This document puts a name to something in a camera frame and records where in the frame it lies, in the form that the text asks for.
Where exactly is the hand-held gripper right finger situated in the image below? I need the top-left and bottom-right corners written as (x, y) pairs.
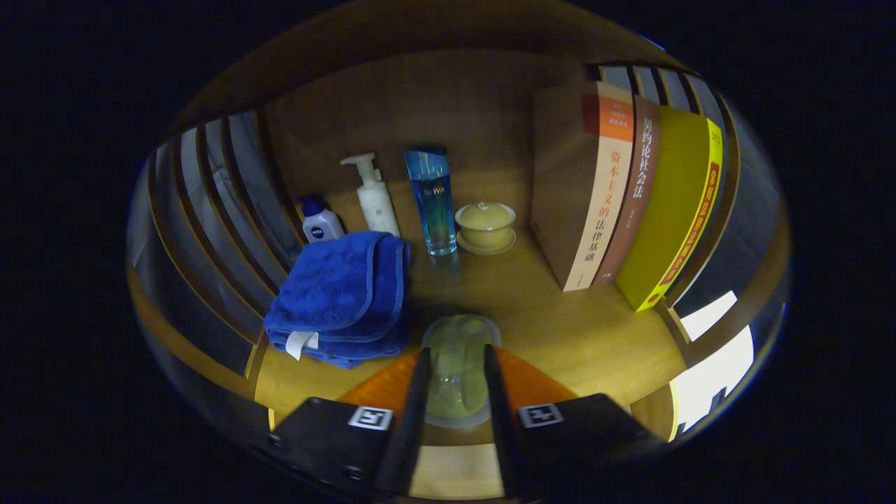
top-left (483, 343), bottom-right (666, 499)

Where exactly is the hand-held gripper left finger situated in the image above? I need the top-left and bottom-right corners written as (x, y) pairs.
top-left (269, 346), bottom-right (433, 499)

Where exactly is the green handled scrub sponge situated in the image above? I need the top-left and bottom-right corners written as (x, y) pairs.
top-left (421, 314), bottom-right (502, 429)

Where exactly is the wooden drawer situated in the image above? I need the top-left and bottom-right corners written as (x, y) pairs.
top-left (409, 442), bottom-right (506, 501)

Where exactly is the wooden countertop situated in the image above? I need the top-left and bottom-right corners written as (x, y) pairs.
top-left (253, 185), bottom-right (690, 449)

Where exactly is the wooden cabinet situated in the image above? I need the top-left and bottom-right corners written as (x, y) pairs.
top-left (126, 0), bottom-right (792, 449)

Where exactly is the blue folded towel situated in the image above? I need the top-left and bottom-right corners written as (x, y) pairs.
top-left (263, 231), bottom-right (412, 370)

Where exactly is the yellow lidded tea cup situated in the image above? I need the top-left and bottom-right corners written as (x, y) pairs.
top-left (454, 202), bottom-right (517, 256)

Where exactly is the small white blue-capped bottle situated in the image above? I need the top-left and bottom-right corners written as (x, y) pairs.
top-left (300, 195), bottom-right (347, 244)

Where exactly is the blue glass bottle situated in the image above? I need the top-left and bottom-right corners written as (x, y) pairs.
top-left (404, 145), bottom-right (458, 257)

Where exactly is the white pump bottle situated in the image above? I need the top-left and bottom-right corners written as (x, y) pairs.
top-left (340, 153), bottom-right (402, 238)

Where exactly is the beige book orange label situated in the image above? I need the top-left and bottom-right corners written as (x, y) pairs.
top-left (529, 81), bottom-right (635, 292)

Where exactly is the yellow book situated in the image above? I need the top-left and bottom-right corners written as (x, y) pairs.
top-left (616, 105), bottom-right (724, 312)

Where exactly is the brown book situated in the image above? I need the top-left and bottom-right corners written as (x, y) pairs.
top-left (594, 94), bottom-right (661, 286)

